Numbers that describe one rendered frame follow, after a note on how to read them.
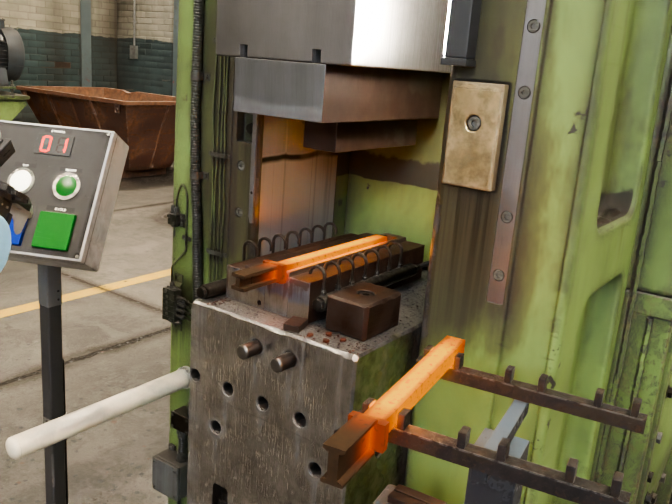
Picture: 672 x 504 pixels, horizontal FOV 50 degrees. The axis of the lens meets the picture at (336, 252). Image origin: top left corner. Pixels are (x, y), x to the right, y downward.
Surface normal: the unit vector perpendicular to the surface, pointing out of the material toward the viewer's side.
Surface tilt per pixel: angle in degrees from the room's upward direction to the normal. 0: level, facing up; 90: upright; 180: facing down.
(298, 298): 90
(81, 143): 60
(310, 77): 90
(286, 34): 90
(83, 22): 90
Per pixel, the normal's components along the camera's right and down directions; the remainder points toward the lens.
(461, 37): -0.58, 0.17
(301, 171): 0.81, 0.21
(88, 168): -0.12, -0.27
